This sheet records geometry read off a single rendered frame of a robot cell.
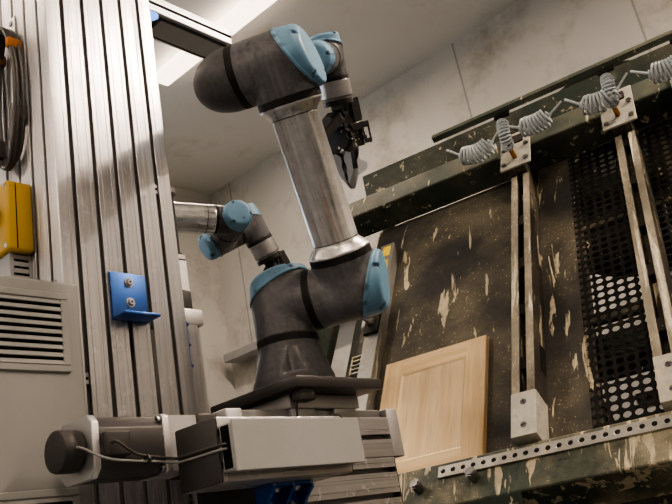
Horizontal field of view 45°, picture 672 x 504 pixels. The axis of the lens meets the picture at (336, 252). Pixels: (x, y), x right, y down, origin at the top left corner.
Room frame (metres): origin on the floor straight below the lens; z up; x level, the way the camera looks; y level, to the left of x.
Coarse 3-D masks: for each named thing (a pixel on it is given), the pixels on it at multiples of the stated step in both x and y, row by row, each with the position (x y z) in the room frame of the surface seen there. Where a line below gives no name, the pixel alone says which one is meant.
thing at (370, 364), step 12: (396, 252) 2.58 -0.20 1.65; (396, 264) 2.56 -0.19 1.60; (384, 312) 2.42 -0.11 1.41; (384, 324) 2.41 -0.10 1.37; (372, 336) 2.37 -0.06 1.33; (384, 336) 2.39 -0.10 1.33; (372, 348) 2.34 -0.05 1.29; (360, 360) 2.34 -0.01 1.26; (372, 360) 2.31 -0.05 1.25; (360, 372) 2.31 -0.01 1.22; (372, 372) 2.29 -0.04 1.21; (360, 396) 2.26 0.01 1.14; (372, 396) 2.27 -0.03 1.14; (360, 408) 2.23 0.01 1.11; (372, 408) 2.25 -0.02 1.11
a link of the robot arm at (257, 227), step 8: (256, 208) 2.04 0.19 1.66; (256, 216) 2.04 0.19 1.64; (256, 224) 2.04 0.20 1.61; (264, 224) 2.06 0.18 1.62; (248, 232) 2.03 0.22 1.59; (256, 232) 2.04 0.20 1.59; (264, 232) 2.05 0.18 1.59; (248, 240) 2.05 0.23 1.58; (256, 240) 2.05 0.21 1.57; (248, 248) 2.08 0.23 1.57
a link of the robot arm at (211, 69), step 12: (204, 60) 1.23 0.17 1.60; (216, 60) 1.20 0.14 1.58; (204, 72) 1.22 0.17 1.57; (216, 72) 1.21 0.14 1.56; (204, 84) 1.23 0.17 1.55; (216, 84) 1.22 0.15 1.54; (228, 84) 1.21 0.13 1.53; (204, 96) 1.25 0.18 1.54; (216, 96) 1.23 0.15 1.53; (228, 96) 1.23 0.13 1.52; (216, 108) 1.27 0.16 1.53; (228, 108) 1.26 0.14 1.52; (240, 108) 1.26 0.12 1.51
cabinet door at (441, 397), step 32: (448, 352) 2.19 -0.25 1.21; (480, 352) 2.13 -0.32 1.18; (384, 384) 2.27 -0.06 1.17; (416, 384) 2.20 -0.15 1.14; (448, 384) 2.14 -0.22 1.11; (480, 384) 2.07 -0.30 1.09; (416, 416) 2.14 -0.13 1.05; (448, 416) 2.08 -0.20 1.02; (480, 416) 2.02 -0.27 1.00; (416, 448) 2.09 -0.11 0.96; (448, 448) 2.03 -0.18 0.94; (480, 448) 1.97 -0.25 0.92
